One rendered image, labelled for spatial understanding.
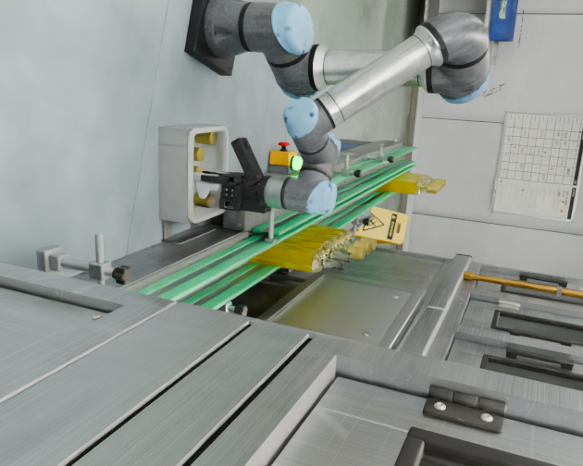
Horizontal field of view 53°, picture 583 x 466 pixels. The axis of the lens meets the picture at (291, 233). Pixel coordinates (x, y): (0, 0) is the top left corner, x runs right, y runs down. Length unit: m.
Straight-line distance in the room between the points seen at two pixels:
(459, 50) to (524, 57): 6.00
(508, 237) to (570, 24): 2.45
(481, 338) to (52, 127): 1.11
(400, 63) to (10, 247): 0.83
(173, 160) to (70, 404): 0.98
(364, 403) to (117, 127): 0.93
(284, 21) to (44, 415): 1.12
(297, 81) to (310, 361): 1.10
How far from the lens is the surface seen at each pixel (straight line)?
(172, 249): 1.39
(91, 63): 1.24
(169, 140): 1.39
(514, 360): 1.52
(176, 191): 1.40
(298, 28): 1.45
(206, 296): 1.37
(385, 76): 1.27
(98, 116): 1.25
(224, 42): 1.50
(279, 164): 1.92
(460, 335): 1.58
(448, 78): 1.41
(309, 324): 1.46
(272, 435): 0.43
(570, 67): 7.32
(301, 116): 1.22
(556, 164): 7.34
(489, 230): 7.52
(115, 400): 0.47
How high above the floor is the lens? 1.57
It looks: 22 degrees down
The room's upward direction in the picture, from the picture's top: 99 degrees clockwise
